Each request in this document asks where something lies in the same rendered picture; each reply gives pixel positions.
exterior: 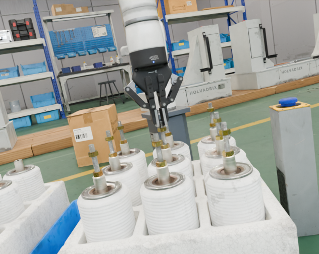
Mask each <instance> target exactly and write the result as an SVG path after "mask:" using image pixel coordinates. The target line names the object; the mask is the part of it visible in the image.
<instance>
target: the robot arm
mask: <svg viewBox="0 0 319 254"><path fill-rule="evenodd" d="M118 1H119V4H120V6H121V10H122V15H123V20H124V25H125V30H126V41H127V46H123V47H121V49H120V52H121V56H127V55H129V56H130V61H131V66H132V71H133V74H132V81H131V82H130V83H129V84H128V85H127V86H126V87H124V89H123V90H124V92H125V93H126V94H127V95H128V96H129V97H130V98H132V99H133V100H134V101H135V102H136V103H137V104H138V105H139V106H140V107H141V108H144V109H145V108H146V109H149V111H150V117H151V122H152V123H153V124H154V125H155V126H156V127H160V126H161V125H160V120H159V116H158V113H160V116H161V121H163V125H167V122H168V121H169V115H168V111H172V110H175V109H177V107H176V101H175V98H176V96H177V94H178V91H179V89H180V86H181V84H182V82H183V77H182V76H177V75H175V74H172V71H171V69H170V67H169V63H168V53H167V46H166V38H165V30H164V26H163V24H162V22H161V20H159V19H158V13H157V8H156V2H155V0H118ZM135 85H136V86H137V87H138V88H139V89H140V90H141V91H143V92H144V93H145V97H146V100H147V103H145V102H144V101H143V100H142V99H141V98H140V97H139V96H138V95H137V94H136V88H135Z"/></svg>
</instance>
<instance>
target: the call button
mask: <svg viewBox="0 0 319 254"><path fill-rule="evenodd" d="M297 101H298V100H297V98H296V97H289V98H283V99H280V100H279V104H281V106H293V105H296V102H297Z"/></svg>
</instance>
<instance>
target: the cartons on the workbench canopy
mask: <svg viewBox="0 0 319 254"><path fill-rule="evenodd" d="M51 11H52V15H53V16H58V15H69V14H79V13H88V12H89V10H88V7H77V8H74V6H73V4H60V5H53V6H52V8H51Z"/></svg>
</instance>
